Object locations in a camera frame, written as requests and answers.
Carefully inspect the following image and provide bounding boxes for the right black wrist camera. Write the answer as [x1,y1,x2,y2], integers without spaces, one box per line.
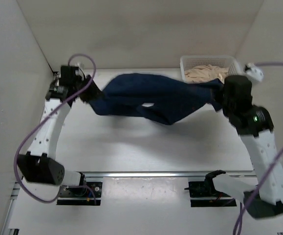
[223,75,252,103]

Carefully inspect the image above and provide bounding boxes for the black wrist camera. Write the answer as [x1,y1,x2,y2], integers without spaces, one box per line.
[223,75,252,103]
[59,65,84,86]

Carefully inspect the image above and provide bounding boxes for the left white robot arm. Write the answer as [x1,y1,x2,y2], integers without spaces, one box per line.
[17,81,88,196]

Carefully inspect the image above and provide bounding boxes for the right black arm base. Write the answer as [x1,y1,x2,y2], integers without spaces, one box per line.
[184,170,237,208]

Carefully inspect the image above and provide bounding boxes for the aluminium front rail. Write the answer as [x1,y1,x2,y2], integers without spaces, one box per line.
[85,171,257,178]

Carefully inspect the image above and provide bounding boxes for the beige cloth in basket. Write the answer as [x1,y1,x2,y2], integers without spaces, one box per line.
[184,65,229,83]

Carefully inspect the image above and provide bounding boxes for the dark blue denim trousers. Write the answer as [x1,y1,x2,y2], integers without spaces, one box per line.
[89,73,223,125]

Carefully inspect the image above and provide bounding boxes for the white plastic mesh basket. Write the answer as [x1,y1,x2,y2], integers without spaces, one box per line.
[180,55,241,83]

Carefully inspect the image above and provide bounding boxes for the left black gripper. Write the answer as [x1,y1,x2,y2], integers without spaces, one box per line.
[73,74,105,105]

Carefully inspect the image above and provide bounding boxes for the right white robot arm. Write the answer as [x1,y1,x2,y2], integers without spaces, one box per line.
[204,94,283,219]

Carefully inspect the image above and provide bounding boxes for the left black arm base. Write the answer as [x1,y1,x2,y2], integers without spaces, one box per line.
[57,174,103,206]

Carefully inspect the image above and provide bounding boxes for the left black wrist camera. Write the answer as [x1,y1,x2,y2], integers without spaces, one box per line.
[59,65,84,86]

